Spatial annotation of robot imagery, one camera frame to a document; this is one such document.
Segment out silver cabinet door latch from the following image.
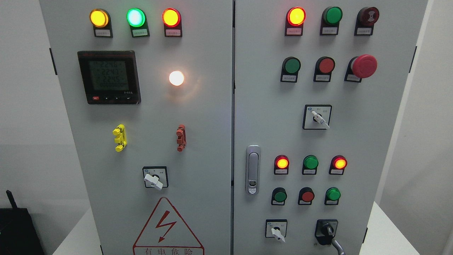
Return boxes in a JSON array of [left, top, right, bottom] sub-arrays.
[[245, 145, 261, 195]]

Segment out black digital power meter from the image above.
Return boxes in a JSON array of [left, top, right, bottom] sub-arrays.
[[77, 50, 141, 104]]

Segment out grey electrical control cabinet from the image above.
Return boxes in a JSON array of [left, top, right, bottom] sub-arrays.
[[39, 0, 428, 255]]

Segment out red-rimmed amber indicator lamp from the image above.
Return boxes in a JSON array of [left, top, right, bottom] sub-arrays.
[[162, 8, 182, 37]]

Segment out small green lamp lower right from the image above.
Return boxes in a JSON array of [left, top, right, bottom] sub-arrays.
[[324, 187, 341, 205]]

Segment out green unlit lamp top right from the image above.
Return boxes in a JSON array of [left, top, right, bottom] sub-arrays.
[[319, 6, 343, 36]]

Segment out white glowing indicator lamp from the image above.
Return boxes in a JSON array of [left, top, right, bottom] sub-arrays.
[[168, 70, 185, 86]]

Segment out green push button upper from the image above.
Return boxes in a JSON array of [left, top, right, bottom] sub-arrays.
[[280, 57, 301, 83]]

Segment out small green lamp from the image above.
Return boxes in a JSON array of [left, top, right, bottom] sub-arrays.
[[302, 155, 319, 175], [324, 187, 341, 205]]

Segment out lit green indicator lamp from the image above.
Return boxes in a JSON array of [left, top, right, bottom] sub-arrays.
[[126, 8, 150, 38]]

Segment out red terminal connector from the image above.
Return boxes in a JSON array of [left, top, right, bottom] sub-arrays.
[[176, 124, 187, 152]]

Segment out small green push button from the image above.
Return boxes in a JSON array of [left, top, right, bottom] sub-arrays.
[[271, 187, 287, 206]]

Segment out white-handled selector switch bottom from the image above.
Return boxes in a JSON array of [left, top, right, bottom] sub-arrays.
[[265, 219, 288, 243]]

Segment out dark red buzzer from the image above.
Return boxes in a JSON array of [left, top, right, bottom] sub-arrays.
[[354, 7, 380, 36]]

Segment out black device with antenna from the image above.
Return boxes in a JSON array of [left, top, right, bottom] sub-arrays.
[[0, 190, 44, 255]]

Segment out small green lamp middle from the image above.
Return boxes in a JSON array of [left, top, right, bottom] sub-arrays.
[[302, 155, 319, 175]]

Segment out small red lamp right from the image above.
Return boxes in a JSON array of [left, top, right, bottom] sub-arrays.
[[329, 155, 348, 175]]

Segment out white-handled selector switch upper right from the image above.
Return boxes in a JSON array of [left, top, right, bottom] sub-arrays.
[[303, 104, 333, 130]]

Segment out red lit lamp right door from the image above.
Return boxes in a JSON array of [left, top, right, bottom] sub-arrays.
[[285, 6, 306, 36]]

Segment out red high voltage warning sticker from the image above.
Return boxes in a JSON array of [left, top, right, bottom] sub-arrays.
[[133, 197, 205, 255]]

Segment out white-handled selector switch left door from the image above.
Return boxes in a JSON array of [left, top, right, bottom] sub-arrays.
[[142, 166, 169, 191]]

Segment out red push button upper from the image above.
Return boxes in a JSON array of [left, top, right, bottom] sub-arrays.
[[313, 56, 335, 83]]

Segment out yellow indicator lamp top left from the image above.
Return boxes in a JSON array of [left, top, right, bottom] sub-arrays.
[[90, 8, 113, 38]]

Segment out yellow terminal connector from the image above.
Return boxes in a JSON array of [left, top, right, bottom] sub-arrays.
[[112, 123, 127, 152]]

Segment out black rotary knob switch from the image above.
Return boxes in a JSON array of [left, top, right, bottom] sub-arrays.
[[315, 219, 338, 245]]

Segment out red mushroom emergency stop button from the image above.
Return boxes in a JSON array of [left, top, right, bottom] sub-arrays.
[[344, 54, 378, 83]]

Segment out small red lit lamp left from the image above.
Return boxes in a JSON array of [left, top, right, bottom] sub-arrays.
[[274, 155, 289, 175]]

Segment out small red push button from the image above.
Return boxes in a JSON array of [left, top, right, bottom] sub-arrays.
[[298, 187, 315, 205]]

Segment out white-handled selector switch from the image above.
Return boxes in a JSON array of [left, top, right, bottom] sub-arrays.
[[265, 219, 288, 243], [303, 104, 333, 130]]

